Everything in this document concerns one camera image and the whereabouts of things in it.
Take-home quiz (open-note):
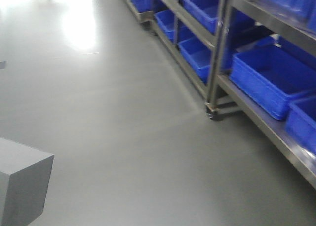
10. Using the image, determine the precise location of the gray hollow cube base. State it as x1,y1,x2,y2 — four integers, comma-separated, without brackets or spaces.
0,138,54,226

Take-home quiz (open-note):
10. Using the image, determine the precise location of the distant steel shelf rack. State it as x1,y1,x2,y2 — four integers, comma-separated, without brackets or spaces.
124,0,316,186

